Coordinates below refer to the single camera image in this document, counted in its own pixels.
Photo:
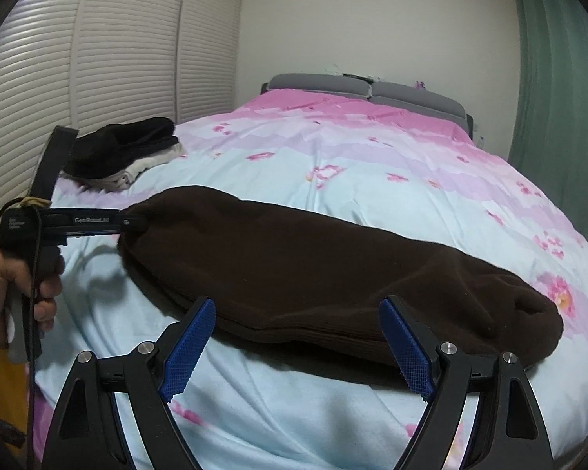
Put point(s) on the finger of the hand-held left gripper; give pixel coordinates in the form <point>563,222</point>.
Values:
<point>133,221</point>

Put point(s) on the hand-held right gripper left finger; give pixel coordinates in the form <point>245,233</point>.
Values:
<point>186,352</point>

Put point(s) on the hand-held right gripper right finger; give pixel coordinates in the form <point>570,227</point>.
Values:
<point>406,352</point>

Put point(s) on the brown pants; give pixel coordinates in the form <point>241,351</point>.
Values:
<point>299,264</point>

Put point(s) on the person's left hand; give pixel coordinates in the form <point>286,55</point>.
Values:
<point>0,279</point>

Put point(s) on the white folded cloth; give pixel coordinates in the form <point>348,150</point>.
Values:
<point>147,166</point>

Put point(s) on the pile of folded clothes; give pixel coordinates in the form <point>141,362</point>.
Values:
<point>122,144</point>

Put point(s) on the white louvered wardrobe door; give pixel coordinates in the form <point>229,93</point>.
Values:
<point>210,44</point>
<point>24,83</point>
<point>132,49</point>

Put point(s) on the bed with pink floral duvet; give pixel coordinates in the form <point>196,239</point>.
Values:
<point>353,156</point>

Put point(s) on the grey headboard cushion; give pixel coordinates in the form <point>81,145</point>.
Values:
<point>411,95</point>
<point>318,83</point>

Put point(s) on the flat dark object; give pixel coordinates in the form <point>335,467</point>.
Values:
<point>357,77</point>

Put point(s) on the green curtain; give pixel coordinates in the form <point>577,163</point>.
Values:
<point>558,107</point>

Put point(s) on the dark bed headboard frame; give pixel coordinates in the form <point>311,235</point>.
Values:
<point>469,122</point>

